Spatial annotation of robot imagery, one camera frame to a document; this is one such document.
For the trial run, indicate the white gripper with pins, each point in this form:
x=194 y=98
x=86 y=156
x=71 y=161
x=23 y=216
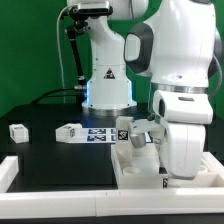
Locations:
x=182 y=145

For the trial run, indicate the black camera on mount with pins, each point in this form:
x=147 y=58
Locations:
x=80 y=12

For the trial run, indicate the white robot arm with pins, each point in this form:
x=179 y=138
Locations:
x=175 y=47

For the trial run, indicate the white U-shaped fence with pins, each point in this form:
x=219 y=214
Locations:
x=30 y=205

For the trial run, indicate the fiducial marker sheet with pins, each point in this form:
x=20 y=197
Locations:
x=94 y=135

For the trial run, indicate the white square table top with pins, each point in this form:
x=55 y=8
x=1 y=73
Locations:
x=144 y=171

